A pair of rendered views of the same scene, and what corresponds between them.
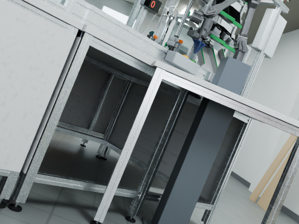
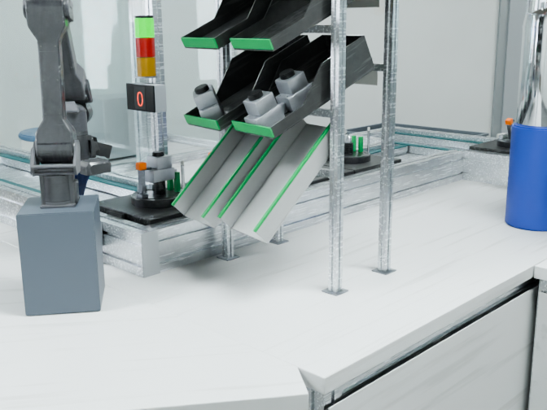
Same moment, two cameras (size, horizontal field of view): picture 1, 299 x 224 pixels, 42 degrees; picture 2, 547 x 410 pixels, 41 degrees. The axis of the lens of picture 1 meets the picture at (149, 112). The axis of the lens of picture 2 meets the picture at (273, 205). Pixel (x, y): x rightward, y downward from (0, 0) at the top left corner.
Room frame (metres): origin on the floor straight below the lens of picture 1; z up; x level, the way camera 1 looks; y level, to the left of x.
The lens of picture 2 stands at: (2.56, -1.73, 1.40)
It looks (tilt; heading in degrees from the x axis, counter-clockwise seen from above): 14 degrees down; 88
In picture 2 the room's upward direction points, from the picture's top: straight up
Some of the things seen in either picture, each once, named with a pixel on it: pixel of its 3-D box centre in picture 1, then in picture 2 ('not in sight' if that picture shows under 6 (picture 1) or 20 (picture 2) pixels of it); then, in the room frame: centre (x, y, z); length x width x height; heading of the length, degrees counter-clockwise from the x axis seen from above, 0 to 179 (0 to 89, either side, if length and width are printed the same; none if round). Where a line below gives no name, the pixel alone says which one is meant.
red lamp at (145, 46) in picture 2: not in sight; (145, 47); (2.29, 0.24, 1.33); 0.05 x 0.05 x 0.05
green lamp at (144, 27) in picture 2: not in sight; (144, 28); (2.29, 0.24, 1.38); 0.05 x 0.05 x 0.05
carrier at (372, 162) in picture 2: not in sight; (348, 146); (2.88, 0.54, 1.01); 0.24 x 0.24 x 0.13; 44
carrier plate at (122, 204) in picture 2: not in sight; (160, 205); (2.34, 0.02, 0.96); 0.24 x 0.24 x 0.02; 44
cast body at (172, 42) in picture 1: (173, 41); (161, 165); (2.35, 0.03, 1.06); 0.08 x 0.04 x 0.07; 44
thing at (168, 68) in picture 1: (219, 97); (93, 306); (2.24, -0.34, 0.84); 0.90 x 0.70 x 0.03; 97
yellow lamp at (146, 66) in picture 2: not in sight; (146, 66); (2.29, 0.24, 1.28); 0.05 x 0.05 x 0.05
